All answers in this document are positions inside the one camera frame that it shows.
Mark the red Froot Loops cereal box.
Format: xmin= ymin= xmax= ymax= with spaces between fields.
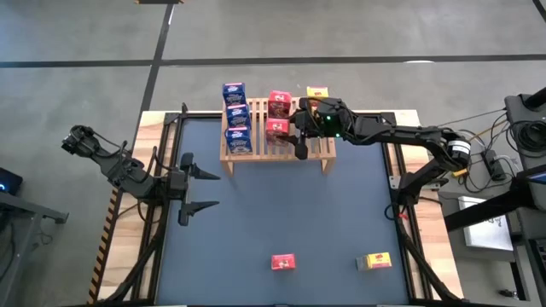
xmin=264 ymin=118 xmax=291 ymax=146
xmin=267 ymin=90 xmax=293 ymax=119
xmin=270 ymin=253 xmax=297 ymax=271

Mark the coiled black cable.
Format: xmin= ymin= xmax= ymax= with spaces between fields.
xmin=509 ymin=120 xmax=546 ymax=153

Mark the black device with blue light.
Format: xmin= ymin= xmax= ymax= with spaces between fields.
xmin=0 ymin=167 xmax=25 ymax=196

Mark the black metal table frame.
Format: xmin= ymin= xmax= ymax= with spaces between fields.
xmin=100 ymin=101 xmax=466 ymax=307

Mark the grey floor cable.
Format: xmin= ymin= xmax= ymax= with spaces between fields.
xmin=434 ymin=108 xmax=509 ymax=137

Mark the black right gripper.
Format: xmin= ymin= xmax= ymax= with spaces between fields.
xmin=281 ymin=97 xmax=346 ymax=161

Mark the yellow Corn Pops cereal box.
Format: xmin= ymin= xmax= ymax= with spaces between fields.
xmin=356 ymin=251 xmax=392 ymax=272
xmin=306 ymin=86 xmax=330 ymax=100

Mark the wooden slatted shelf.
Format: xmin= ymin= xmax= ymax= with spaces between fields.
xmin=219 ymin=96 xmax=338 ymax=178

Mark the white board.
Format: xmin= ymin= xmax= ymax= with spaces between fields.
xmin=457 ymin=194 xmax=515 ymax=252

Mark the black diagonal metal bar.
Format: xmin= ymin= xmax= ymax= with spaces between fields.
xmin=443 ymin=177 xmax=546 ymax=232

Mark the grey metal desk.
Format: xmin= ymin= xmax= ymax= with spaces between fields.
xmin=0 ymin=191 xmax=69 ymax=307

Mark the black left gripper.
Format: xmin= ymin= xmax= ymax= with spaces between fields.
xmin=168 ymin=152 xmax=222 ymax=227

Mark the grey equipment cart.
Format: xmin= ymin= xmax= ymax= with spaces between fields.
xmin=502 ymin=87 xmax=546 ymax=171

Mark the black power strip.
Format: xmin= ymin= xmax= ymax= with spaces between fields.
xmin=481 ymin=148 xmax=508 ymax=182

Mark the blue Frosted Flakes cereal box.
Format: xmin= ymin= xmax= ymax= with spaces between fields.
xmin=224 ymin=125 xmax=253 ymax=155
xmin=221 ymin=82 xmax=247 ymax=107
xmin=225 ymin=104 xmax=252 ymax=129

